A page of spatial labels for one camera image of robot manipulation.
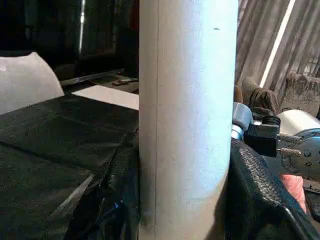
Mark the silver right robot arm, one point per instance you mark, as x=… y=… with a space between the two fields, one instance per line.
x=290 y=145

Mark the white cushion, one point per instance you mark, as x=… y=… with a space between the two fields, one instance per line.
x=25 y=82

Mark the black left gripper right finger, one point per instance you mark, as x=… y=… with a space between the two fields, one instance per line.
x=260 y=200

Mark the white flat board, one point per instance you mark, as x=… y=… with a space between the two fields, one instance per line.
x=110 y=97

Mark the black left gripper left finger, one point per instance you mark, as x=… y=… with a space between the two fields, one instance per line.
x=110 y=200

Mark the white plastic table leg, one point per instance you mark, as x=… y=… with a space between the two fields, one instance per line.
x=187 y=115

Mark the grey window curtain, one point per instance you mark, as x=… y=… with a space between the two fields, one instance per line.
x=275 y=45

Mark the black work mat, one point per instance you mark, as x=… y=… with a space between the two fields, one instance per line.
x=50 y=145

